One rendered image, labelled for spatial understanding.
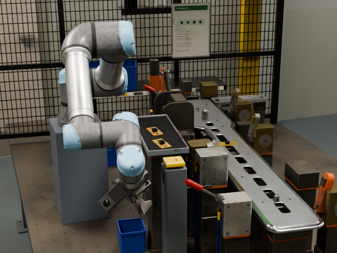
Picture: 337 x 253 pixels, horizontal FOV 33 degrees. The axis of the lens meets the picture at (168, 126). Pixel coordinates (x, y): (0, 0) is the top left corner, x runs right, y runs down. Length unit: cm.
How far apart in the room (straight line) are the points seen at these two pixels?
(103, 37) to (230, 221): 70
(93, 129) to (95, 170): 73
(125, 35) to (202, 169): 52
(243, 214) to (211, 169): 26
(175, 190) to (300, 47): 409
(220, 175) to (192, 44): 141
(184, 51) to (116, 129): 170
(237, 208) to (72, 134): 55
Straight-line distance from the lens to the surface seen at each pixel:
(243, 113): 276
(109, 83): 218
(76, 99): 167
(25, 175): 289
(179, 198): 179
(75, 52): 180
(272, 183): 202
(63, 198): 234
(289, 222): 177
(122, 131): 160
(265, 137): 244
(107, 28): 185
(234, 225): 177
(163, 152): 184
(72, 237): 230
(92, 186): 234
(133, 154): 155
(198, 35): 326
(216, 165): 196
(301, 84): 584
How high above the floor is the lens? 184
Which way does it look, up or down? 19 degrees down
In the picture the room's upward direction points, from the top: 1 degrees counter-clockwise
